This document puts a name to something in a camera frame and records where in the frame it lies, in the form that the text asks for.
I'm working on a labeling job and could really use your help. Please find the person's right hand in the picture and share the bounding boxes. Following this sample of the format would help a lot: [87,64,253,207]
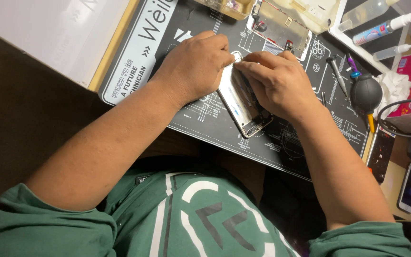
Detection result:
[234,50,322,124]

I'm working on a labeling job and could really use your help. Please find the person's left hand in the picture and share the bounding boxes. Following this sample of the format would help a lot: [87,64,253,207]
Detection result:
[151,30,235,108]

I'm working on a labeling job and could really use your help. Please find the silver phone housing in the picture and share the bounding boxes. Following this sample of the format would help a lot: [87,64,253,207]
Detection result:
[218,51,274,138]

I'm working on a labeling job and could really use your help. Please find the clear plastic parts tray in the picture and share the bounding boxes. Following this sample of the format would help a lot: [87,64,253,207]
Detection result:
[194,0,342,35]

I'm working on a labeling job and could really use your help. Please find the grey metal screwdriver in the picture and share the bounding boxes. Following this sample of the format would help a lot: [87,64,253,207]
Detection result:
[326,55,349,98]

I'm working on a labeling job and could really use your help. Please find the black printed repair mat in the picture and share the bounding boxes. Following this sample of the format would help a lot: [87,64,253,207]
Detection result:
[98,0,371,181]

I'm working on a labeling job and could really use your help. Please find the black rubber air blower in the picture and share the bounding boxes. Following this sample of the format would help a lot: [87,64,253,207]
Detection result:
[350,73,384,133]

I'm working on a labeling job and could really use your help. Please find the clear squeeze bottle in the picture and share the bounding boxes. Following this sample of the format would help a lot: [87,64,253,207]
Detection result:
[338,0,401,33]

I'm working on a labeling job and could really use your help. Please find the white tray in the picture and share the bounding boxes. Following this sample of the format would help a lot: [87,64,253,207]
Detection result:
[328,0,411,74]

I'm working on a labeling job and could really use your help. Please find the blue label spray bottle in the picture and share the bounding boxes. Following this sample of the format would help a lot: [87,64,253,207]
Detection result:
[352,9,411,46]

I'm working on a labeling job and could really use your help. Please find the small clear dropper bottle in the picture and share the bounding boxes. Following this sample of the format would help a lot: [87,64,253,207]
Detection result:
[372,44,411,61]

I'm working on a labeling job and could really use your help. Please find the crumpled white tissue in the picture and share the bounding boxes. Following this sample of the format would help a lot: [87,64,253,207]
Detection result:
[372,71,411,120]

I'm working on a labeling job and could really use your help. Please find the black power strip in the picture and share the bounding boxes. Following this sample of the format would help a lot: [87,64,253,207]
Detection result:
[366,124,396,185]

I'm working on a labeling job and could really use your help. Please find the green printed t-shirt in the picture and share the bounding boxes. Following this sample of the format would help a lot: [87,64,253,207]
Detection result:
[0,167,411,257]

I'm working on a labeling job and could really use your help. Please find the white board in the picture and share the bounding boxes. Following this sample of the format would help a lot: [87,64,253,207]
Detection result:
[0,0,142,93]

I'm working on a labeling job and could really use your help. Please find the white smartphone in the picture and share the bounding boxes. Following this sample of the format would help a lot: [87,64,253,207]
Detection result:
[396,161,411,214]

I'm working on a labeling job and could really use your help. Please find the phone display frame assembly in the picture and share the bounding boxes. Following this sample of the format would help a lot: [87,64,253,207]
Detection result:
[246,0,313,61]

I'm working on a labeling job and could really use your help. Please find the purple handled screwdriver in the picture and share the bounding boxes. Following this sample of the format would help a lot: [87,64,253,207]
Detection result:
[346,53,362,79]

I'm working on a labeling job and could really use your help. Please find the black cable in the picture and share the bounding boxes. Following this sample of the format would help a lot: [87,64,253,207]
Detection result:
[377,98,411,138]

